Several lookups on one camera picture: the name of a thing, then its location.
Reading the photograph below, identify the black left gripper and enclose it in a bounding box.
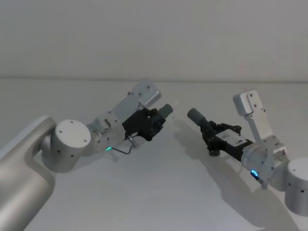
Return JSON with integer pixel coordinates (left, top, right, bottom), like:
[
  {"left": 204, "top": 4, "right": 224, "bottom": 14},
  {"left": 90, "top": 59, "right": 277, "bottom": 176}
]
[{"left": 122, "top": 103, "right": 174, "bottom": 142}]

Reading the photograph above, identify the thin dark gripper cable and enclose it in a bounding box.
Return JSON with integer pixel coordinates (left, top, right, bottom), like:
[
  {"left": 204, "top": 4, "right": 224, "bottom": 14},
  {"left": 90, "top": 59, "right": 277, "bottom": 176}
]
[{"left": 105, "top": 135, "right": 139, "bottom": 156}]

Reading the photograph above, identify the white table cloth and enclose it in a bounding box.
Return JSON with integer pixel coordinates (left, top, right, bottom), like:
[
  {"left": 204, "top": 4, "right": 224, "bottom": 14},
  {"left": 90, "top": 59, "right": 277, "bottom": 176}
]
[{"left": 0, "top": 77, "right": 308, "bottom": 231}]

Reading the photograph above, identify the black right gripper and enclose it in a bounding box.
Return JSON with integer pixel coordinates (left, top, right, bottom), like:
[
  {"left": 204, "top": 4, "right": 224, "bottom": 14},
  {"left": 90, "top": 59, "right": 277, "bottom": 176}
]
[{"left": 187, "top": 107, "right": 254, "bottom": 163}]

